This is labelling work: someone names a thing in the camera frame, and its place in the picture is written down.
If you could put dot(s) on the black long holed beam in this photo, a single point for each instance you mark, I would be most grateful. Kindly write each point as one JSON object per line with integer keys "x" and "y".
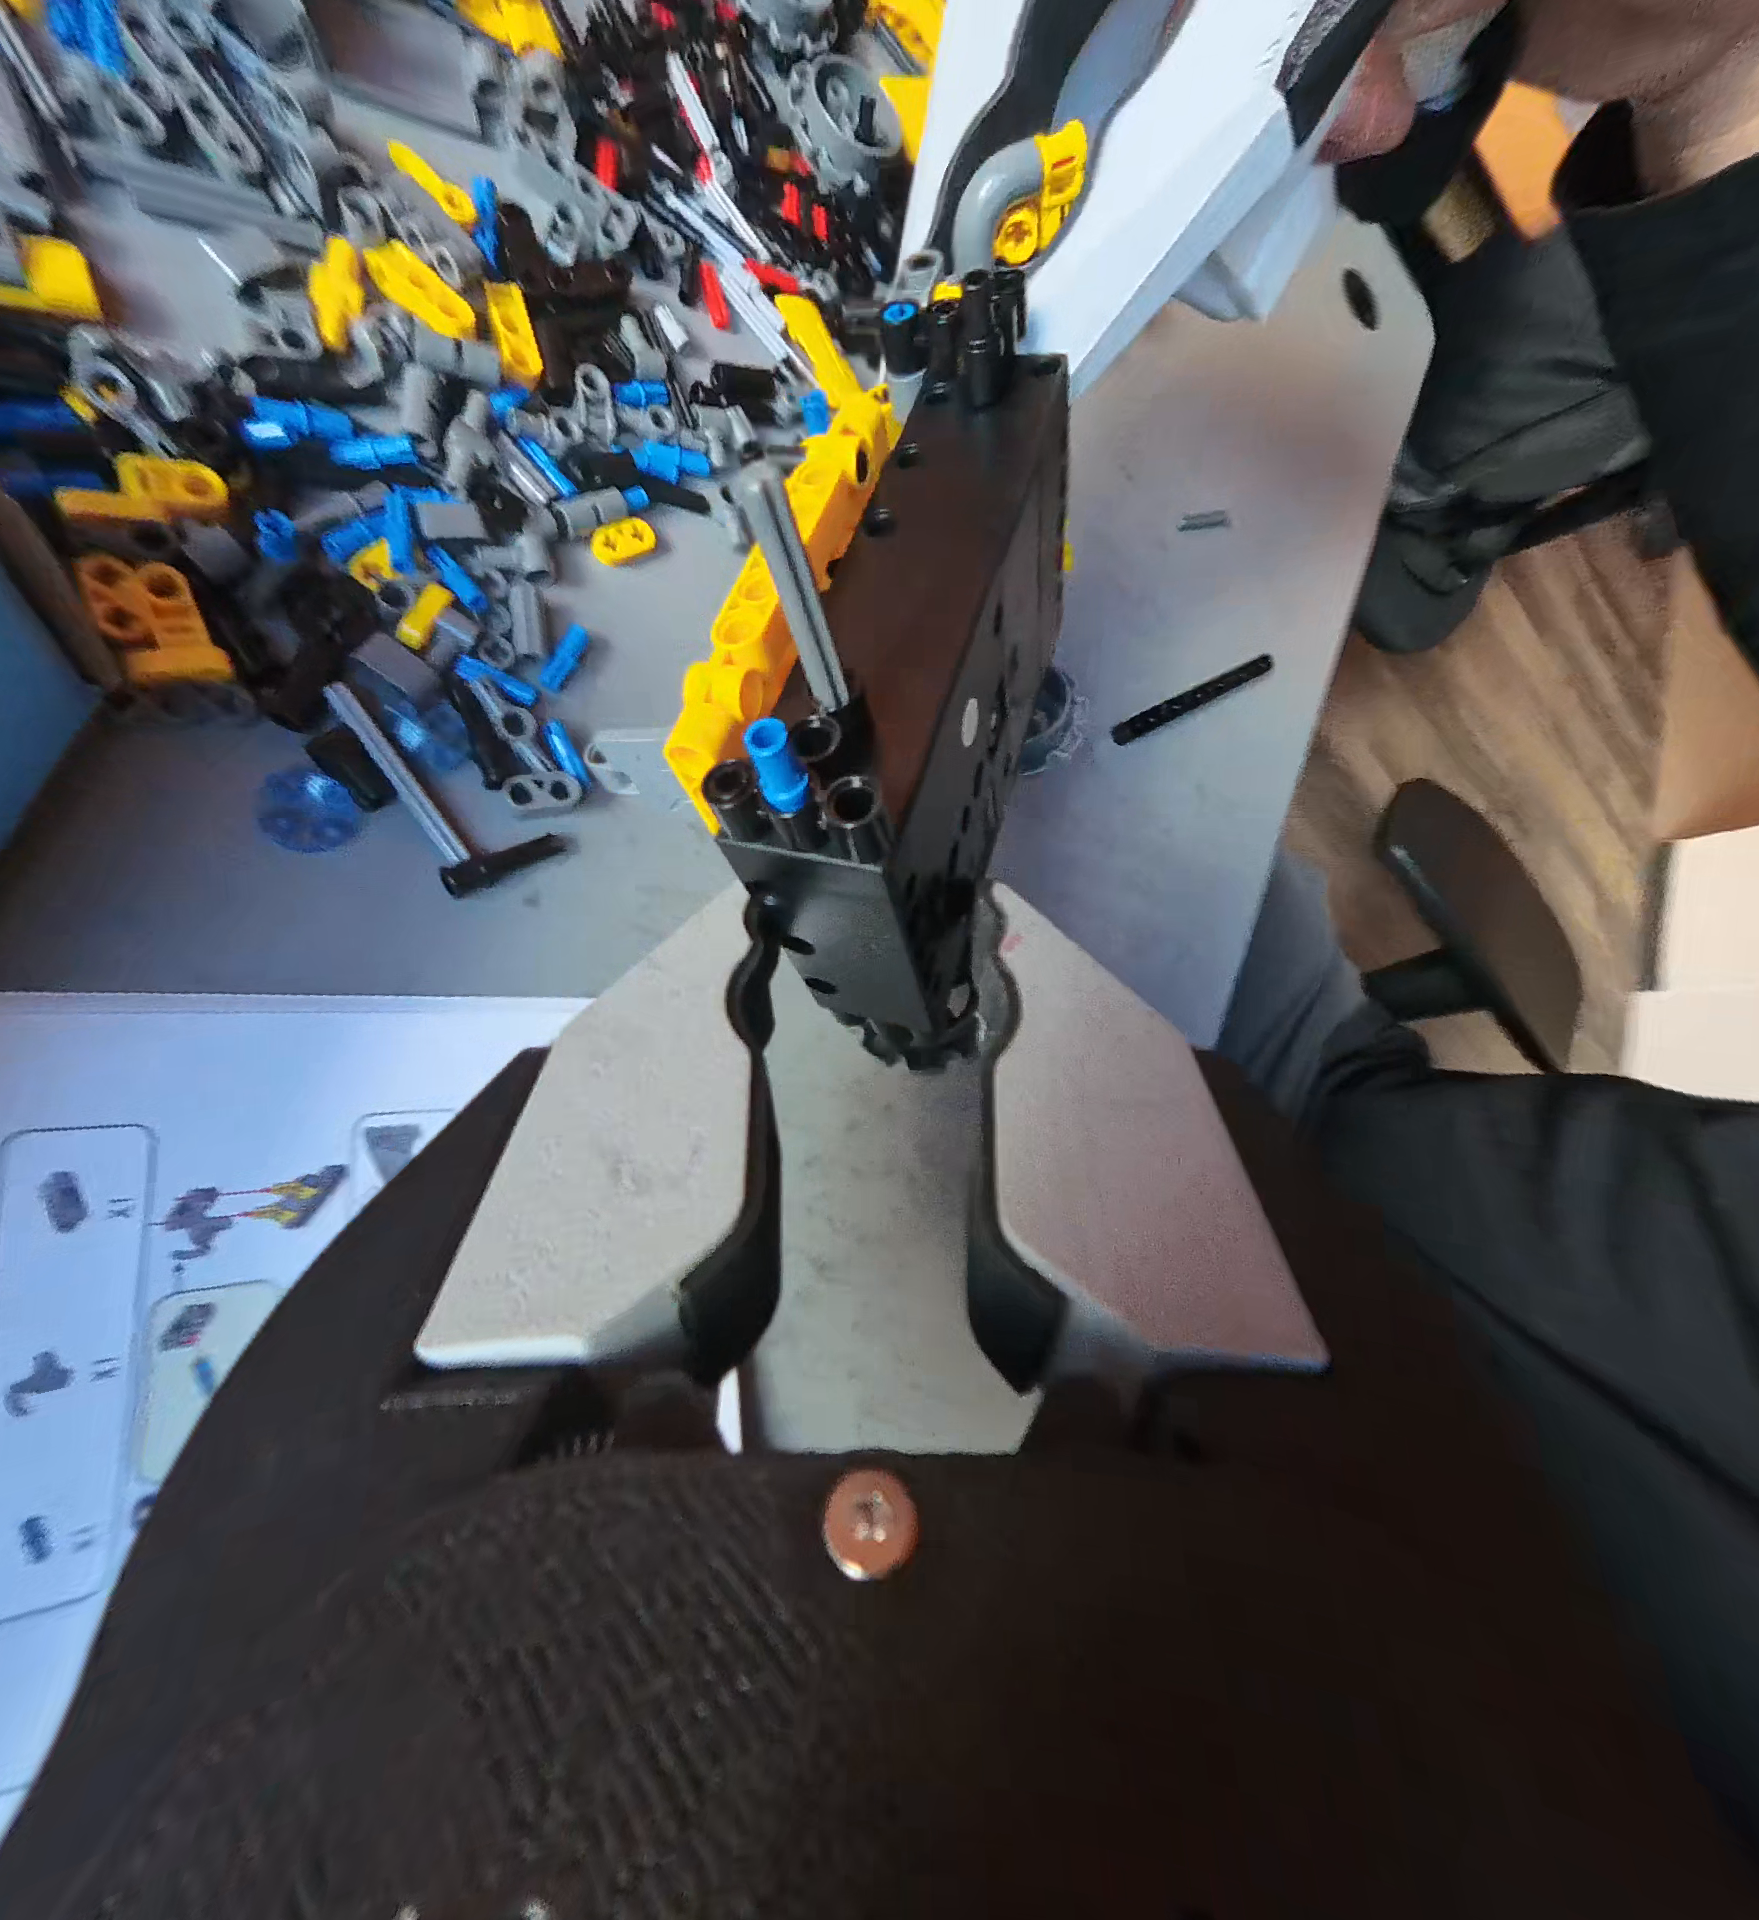
{"x": 1194, "y": 699}

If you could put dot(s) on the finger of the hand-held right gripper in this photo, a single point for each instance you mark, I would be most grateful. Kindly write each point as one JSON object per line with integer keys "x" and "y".
{"x": 953, "y": 106}
{"x": 1194, "y": 164}

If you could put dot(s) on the person's right forearm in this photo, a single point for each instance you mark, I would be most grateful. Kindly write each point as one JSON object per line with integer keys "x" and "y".
{"x": 1720, "y": 374}

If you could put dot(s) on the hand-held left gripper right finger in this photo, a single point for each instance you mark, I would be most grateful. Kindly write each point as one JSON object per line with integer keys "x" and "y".
{"x": 1133, "y": 1186}

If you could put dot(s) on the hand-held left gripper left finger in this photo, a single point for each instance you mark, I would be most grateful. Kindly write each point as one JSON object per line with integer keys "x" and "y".
{"x": 623, "y": 1186}

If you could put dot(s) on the yellow toy vehicle model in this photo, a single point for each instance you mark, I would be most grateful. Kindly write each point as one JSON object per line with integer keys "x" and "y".
{"x": 953, "y": 602}

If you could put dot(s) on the person's dark jeans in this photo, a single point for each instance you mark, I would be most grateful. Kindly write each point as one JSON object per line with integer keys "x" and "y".
{"x": 1298, "y": 992}

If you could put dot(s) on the person's right hand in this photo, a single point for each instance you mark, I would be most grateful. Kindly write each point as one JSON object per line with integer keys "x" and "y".
{"x": 1688, "y": 60}

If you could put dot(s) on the grey axle with black connector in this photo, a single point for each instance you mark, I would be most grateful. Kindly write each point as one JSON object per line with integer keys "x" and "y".
{"x": 400, "y": 765}

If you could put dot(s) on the blue translucent disc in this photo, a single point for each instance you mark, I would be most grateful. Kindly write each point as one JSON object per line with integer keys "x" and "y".
{"x": 309, "y": 811}

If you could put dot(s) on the instruction booklet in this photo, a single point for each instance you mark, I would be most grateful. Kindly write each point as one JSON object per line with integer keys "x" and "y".
{"x": 220, "y": 1080}

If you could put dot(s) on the pile of small building pieces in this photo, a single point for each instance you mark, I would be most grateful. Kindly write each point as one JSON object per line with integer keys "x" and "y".
{"x": 443, "y": 374}

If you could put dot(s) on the white cabinet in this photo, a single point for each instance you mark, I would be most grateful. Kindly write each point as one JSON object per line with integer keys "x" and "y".
{"x": 1749, "y": 962}

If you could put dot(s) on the grey desk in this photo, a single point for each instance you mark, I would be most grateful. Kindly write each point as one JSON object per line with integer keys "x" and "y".
{"x": 1194, "y": 840}

